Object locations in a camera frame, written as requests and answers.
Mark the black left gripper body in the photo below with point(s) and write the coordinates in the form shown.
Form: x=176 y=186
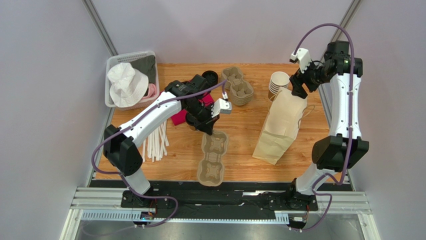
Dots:
x=202 y=113

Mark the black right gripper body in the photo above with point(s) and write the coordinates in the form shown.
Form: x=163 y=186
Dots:
x=300 y=84

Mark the stack of black cup lids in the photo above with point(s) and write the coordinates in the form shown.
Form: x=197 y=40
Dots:
x=211 y=77

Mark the stack of paper cups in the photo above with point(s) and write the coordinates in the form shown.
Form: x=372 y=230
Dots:
x=278 y=80

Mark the single cardboard cup carrier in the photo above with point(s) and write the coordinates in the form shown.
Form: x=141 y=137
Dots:
x=211 y=170

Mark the brown paper bag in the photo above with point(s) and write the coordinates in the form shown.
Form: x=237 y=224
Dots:
x=281 y=126

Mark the cardboard cup carrier stack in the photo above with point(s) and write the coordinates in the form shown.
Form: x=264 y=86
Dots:
x=240 y=91

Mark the black cup lid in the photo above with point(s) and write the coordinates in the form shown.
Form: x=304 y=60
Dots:
x=191 y=120

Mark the brown paper coffee cup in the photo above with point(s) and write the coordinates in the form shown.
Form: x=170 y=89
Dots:
x=192 y=128

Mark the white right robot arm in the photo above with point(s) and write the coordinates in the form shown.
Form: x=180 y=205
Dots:
x=344 y=146

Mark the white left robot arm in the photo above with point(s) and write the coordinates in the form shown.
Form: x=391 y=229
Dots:
x=121 y=144

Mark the red folded cloth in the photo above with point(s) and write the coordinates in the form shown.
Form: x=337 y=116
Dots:
x=180 y=117

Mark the pink cloth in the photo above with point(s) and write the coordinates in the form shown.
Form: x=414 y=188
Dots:
x=151 y=91

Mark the bundle of white straws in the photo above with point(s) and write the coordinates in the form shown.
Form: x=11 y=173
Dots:
x=154 y=147

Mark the dark green cloth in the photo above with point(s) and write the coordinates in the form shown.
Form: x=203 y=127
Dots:
x=147 y=66

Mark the white bucket hat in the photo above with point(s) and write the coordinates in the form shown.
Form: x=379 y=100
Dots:
x=128 y=85

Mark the white plastic basket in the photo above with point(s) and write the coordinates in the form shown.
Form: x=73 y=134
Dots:
x=124 y=58

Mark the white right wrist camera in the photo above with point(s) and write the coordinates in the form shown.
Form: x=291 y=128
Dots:
x=302 y=57

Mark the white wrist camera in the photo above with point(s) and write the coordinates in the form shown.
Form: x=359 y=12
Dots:
x=302 y=57
x=221 y=106

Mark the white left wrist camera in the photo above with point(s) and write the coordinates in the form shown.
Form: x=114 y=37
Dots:
x=221 y=106

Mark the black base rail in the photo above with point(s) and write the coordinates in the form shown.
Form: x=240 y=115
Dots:
x=228 y=201

